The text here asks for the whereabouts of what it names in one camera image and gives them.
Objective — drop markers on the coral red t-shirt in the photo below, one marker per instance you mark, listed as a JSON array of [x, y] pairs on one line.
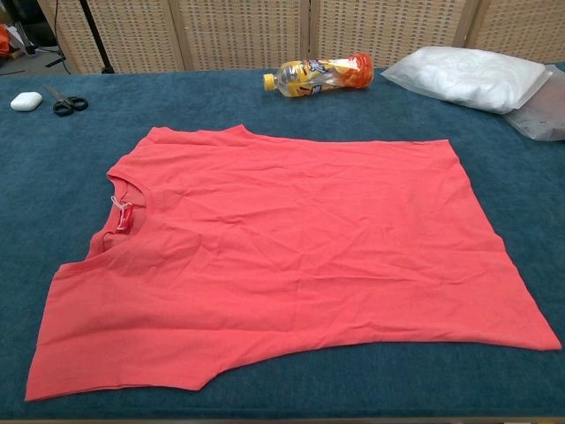
[[287, 243]]

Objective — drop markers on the orange drink plastic bottle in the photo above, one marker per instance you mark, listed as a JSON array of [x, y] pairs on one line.
[[318, 75]]

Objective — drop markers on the blue carpet table cover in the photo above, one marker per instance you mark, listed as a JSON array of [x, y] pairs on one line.
[[265, 393]]

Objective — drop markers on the woven wicker folding screen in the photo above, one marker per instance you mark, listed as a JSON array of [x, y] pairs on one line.
[[243, 31]]

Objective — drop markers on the white garment in plastic bag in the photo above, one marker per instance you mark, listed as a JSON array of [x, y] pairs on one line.
[[468, 75]]

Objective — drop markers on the black tripod stand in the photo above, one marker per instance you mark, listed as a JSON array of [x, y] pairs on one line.
[[95, 35]]

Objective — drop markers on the clear plastic bag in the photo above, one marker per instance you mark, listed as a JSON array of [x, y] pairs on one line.
[[545, 119]]

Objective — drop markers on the white earbuds case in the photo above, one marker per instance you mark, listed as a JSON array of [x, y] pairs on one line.
[[26, 101]]

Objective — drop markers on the orange object on floor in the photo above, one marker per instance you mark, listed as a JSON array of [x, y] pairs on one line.
[[3, 40]]

